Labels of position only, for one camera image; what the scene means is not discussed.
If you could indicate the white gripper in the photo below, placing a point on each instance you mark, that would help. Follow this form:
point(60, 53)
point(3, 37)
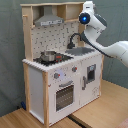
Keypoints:
point(88, 6)

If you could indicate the wooden toy kitchen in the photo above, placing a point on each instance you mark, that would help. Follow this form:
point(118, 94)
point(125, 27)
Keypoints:
point(40, 84)

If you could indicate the grey range hood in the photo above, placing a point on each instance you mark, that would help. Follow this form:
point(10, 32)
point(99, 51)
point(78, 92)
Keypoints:
point(48, 18)

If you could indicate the black toy faucet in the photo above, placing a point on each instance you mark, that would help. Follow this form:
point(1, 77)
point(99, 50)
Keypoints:
point(71, 42)

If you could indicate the black stovetop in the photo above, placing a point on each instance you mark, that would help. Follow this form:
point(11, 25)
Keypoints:
point(57, 58)

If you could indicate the white fridge door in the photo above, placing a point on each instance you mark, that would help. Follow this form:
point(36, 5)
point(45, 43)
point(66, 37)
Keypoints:
point(90, 79)

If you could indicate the red right stove knob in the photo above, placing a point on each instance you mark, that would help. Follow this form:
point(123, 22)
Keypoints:
point(74, 69)

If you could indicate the small metal pot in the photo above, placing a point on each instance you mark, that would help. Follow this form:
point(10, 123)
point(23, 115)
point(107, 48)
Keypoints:
point(48, 56)

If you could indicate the oven door with window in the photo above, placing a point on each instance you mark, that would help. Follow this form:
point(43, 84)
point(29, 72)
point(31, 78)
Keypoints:
point(64, 96)

